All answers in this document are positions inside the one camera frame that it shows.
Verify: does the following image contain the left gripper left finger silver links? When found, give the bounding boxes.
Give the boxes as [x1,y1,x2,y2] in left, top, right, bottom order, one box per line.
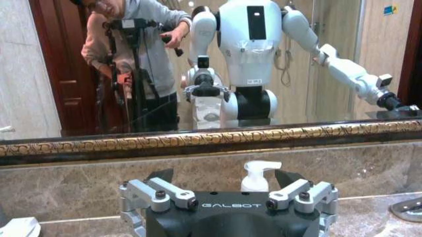
[118,168,198,237]

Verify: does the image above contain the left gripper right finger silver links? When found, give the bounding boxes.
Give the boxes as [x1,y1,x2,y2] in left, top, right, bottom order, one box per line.
[267,169,339,237]

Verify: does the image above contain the chrome sink faucet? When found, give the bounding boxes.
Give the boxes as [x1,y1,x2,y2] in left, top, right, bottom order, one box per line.
[388,197,422,223]

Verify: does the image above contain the white folded towel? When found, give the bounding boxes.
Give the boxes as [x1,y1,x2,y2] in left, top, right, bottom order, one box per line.
[0,216,42,237]

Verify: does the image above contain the white pump soap bottle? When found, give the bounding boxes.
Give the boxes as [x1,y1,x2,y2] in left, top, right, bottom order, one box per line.
[240,160,283,193]

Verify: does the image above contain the person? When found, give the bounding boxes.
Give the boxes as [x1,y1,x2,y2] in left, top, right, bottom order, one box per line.
[80,0,193,125]

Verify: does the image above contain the gold framed wall mirror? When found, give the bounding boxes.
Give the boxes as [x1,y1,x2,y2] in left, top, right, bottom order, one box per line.
[0,0,422,166]

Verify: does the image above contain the black camera tripod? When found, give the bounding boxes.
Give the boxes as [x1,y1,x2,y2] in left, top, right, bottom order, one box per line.
[94,18,185,130]

